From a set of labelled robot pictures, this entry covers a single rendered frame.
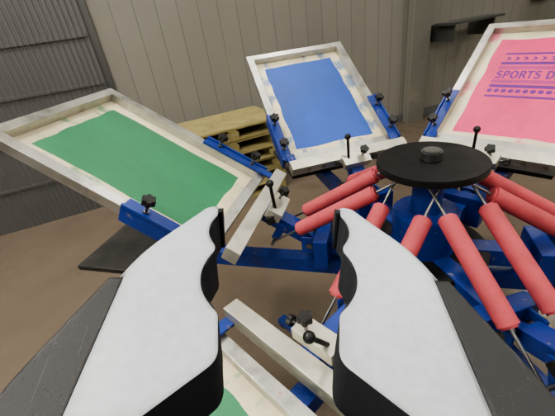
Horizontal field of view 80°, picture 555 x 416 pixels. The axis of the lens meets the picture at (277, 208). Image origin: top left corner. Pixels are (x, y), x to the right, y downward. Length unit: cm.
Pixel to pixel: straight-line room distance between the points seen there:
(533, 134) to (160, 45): 358
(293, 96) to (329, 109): 21
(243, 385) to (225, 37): 393
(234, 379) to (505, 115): 157
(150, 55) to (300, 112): 268
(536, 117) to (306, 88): 108
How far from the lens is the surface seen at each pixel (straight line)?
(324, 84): 202
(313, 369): 84
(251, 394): 93
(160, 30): 426
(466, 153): 114
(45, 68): 425
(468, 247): 95
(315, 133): 176
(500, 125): 184
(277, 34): 462
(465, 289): 109
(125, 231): 175
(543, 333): 99
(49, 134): 143
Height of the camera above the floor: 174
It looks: 30 degrees down
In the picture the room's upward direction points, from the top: 8 degrees counter-clockwise
